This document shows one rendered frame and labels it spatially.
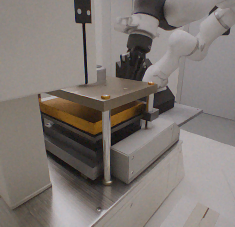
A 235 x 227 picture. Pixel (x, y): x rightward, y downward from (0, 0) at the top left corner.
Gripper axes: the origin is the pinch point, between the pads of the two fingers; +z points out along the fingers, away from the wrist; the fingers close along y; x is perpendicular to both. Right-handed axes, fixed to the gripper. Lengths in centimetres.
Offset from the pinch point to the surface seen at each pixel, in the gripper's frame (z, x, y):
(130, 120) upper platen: 3.5, -10.4, -10.8
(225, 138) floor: 23, 1, 237
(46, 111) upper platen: 6.1, 7.0, -22.1
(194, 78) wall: -60, 78, 295
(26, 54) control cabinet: -3.6, -16.5, -39.7
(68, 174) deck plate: 17.6, -4.7, -21.2
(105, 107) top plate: 0.8, -13.6, -24.0
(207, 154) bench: 14.5, -18.8, 40.4
